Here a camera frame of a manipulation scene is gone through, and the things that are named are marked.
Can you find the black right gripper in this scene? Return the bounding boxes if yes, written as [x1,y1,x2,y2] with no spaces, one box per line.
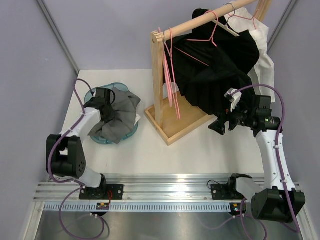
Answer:
[209,99,256,135]

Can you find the grey pleated skirt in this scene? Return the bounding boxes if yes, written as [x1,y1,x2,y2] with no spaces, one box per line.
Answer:
[87,86,142,145]

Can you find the pink clothes hanger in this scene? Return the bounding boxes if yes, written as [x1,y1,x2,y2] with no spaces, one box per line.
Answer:
[158,27,175,107]

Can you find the pink hanger with grey skirt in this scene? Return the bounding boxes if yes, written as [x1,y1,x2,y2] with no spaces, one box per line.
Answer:
[167,28,181,120]

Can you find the white skirt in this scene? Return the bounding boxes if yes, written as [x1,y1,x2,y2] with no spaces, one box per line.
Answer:
[134,114,141,126]

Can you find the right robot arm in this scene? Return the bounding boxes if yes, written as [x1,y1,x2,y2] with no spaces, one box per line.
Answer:
[209,92,306,223]

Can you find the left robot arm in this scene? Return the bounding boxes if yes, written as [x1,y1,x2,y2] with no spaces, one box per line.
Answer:
[46,87,116,201]

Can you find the pink hanger with black garment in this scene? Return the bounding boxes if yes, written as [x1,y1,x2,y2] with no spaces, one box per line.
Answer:
[187,10,219,47]

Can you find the pink hanger with white garment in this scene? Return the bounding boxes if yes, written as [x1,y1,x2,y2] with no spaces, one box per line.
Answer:
[224,7,263,33]

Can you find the teal plastic basin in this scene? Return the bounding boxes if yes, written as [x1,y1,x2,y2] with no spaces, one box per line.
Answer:
[83,82,140,146]

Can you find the wooden clothes rack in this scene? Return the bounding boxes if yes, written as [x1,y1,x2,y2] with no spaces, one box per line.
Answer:
[144,0,273,147]

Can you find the black garment on rack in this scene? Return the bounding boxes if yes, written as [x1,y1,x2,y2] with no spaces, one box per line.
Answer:
[162,8,262,116]

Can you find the white garment on rack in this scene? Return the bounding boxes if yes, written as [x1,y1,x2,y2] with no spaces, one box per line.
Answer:
[224,1,277,105]

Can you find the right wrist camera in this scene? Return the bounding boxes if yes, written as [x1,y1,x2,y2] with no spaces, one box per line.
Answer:
[224,88,242,112]

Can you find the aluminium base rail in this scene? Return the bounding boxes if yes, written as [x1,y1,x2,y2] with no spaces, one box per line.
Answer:
[33,174,301,202]

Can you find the white slotted cable duct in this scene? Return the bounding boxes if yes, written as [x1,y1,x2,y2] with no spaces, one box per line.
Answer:
[44,202,231,213]

